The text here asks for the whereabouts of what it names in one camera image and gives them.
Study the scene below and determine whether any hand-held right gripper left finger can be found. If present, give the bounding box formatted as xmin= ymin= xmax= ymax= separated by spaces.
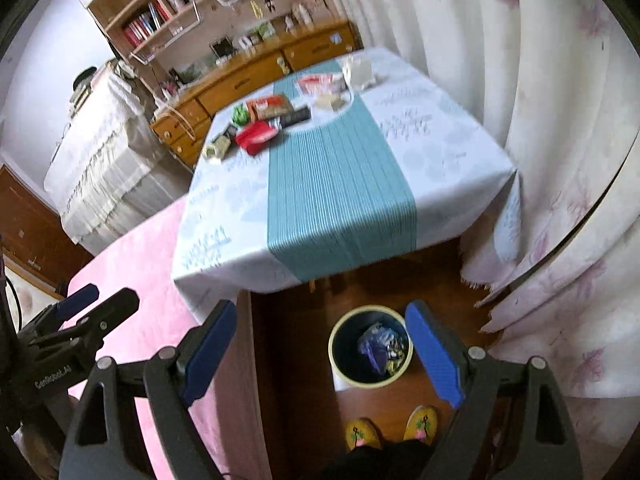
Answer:
xmin=59 ymin=299 xmax=238 ymax=480

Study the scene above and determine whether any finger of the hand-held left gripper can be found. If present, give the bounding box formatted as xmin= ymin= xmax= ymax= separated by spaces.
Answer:
xmin=30 ymin=287 xmax=140 ymax=357
xmin=17 ymin=283 xmax=99 ymax=335

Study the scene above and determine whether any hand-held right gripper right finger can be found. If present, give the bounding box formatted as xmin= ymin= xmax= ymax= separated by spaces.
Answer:
xmin=404 ymin=300 xmax=583 ymax=480

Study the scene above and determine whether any black yellow wrapper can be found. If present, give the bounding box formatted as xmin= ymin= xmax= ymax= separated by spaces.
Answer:
xmin=385 ymin=332 xmax=408 ymax=376

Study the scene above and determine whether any purple plastic bag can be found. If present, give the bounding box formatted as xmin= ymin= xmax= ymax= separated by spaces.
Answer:
xmin=357 ymin=322 xmax=396 ymax=373

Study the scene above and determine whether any round dark trash bin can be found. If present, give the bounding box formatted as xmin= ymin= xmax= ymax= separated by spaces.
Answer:
xmin=327 ymin=305 xmax=414 ymax=390

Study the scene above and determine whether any green white small box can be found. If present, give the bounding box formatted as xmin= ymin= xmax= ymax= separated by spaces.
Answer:
xmin=202 ymin=127 xmax=238 ymax=163

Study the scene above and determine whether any red pouch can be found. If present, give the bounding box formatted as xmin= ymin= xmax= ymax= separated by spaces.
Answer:
xmin=235 ymin=120 xmax=278 ymax=156

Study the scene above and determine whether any black box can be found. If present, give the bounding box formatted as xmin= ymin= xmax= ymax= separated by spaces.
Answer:
xmin=277 ymin=109 xmax=312 ymax=130

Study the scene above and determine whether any orange snack packet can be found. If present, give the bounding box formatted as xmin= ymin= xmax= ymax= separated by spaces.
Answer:
xmin=246 ymin=94 xmax=296 ymax=121

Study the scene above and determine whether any beige block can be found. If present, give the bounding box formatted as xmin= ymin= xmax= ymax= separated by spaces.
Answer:
xmin=314 ymin=92 xmax=348 ymax=111

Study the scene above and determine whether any red white carton box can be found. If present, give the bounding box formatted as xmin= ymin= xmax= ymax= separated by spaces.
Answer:
xmin=295 ymin=73 xmax=346 ymax=98

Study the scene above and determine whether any white paper bag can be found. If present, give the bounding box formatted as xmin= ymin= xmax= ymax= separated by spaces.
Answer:
xmin=342 ymin=55 xmax=378 ymax=92

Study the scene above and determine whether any pink blanket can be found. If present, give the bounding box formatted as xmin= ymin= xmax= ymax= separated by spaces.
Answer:
xmin=65 ymin=195 xmax=273 ymax=480

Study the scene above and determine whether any brown wooden door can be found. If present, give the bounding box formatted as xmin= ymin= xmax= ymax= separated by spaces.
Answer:
xmin=0 ymin=165 xmax=93 ymax=281

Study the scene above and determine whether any person's black trouser leg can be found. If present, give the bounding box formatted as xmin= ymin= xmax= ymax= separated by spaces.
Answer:
xmin=320 ymin=440 xmax=451 ymax=480

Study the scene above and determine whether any white lace cover cloth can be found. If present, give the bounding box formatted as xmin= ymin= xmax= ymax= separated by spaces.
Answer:
xmin=44 ymin=62 xmax=193 ymax=256

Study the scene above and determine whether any pale blue teal tablecloth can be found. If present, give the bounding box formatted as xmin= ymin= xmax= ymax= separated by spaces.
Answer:
xmin=171 ymin=47 xmax=521 ymax=311

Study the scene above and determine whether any white floral curtain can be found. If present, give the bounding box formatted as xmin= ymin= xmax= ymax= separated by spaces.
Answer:
xmin=310 ymin=0 xmax=640 ymax=401

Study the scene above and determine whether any wooden desk with drawers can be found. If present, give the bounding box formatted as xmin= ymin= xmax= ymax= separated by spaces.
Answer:
xmin=150 ymin=20 xmax=363 ymax=171

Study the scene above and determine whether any wooden bookshelf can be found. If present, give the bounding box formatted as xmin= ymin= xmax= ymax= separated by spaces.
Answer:
xmin=87 ymin=0 xmax=351 ymax=76

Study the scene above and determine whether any white cable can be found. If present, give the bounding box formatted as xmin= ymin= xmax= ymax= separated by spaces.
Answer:
xmin=155 ymin=105 xmax=198 ymax=141

